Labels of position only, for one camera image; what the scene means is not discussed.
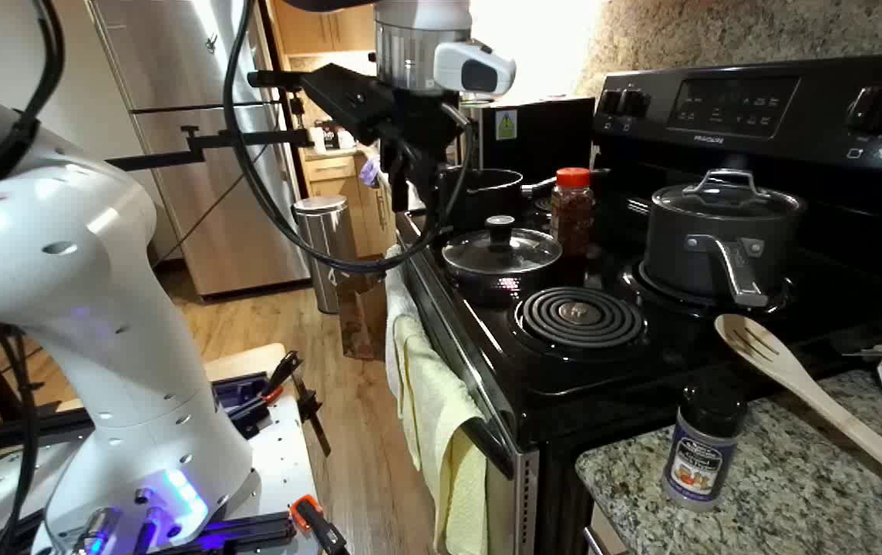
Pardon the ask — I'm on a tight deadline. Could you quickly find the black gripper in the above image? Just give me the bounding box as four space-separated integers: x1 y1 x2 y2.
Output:
375 87 472 214

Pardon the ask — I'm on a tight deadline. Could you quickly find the small black pot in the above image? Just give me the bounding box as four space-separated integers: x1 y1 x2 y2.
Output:
438 166 559 232

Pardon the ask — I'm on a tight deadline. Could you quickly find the glass pot lid black knob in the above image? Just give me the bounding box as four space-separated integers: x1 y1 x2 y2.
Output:
438 213 563 284

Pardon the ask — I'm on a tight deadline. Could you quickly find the black stove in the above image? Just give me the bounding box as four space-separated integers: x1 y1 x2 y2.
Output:
391 50 882 555

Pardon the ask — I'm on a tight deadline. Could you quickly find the large black lidded pot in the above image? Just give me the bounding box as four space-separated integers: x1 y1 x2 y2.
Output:
636 166 809 313

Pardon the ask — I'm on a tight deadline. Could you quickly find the long wooden spoon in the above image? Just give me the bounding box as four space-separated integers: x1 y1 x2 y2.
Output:
713 312 882 508

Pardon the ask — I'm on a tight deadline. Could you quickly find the black stove knob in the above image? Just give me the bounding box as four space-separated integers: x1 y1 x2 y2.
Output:
844 83 882 139

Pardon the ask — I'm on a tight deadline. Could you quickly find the wooden base cabinet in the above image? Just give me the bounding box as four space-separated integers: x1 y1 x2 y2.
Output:
298 141 404 364

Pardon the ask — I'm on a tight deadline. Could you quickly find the steel trash can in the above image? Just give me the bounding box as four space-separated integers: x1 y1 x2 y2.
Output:
289 195 350 317

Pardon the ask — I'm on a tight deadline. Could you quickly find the black box green sticker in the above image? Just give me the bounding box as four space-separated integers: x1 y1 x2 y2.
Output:
472 96 597 195

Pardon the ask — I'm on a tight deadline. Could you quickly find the stainless steel refrigerator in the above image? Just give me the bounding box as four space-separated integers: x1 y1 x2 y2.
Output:
80 0 311 301

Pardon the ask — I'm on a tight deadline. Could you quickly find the black coil burner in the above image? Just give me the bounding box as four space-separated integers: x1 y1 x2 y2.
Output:
510 284 650 361

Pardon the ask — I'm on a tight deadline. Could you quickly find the black tripod bar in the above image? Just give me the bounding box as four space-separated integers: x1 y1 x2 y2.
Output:
106 120 316 176

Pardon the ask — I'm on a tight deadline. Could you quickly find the yellow dish towel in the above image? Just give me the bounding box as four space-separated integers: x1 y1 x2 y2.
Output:
381 244 492 555

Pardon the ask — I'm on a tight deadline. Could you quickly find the black clamp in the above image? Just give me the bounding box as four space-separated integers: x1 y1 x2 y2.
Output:
289 377 336 459

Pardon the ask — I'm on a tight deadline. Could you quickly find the black tool tray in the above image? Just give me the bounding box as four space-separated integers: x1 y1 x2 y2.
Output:
205 348 305 441

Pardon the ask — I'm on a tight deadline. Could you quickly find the black capped seasoning bottle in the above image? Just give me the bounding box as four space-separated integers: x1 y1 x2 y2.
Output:
659 383 748 508

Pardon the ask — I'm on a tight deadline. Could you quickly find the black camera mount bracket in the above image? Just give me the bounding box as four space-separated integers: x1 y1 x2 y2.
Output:
298 62 397 148

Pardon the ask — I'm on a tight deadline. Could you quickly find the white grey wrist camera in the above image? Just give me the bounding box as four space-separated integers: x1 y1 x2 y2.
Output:
432 40 519 104

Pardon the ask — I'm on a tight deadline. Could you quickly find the black looping arm cable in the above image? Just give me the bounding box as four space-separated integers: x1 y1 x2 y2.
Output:
218 0 472 278

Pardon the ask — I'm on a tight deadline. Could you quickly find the black oven door handle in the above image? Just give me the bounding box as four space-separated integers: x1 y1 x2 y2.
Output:
394 238 520 482

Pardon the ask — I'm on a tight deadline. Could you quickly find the orange handled tool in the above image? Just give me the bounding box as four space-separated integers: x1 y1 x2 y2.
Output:
288 489 350 555

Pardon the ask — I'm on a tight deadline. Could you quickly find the black cable on arm base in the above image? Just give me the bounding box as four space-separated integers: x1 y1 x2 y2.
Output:
0 0 67 213

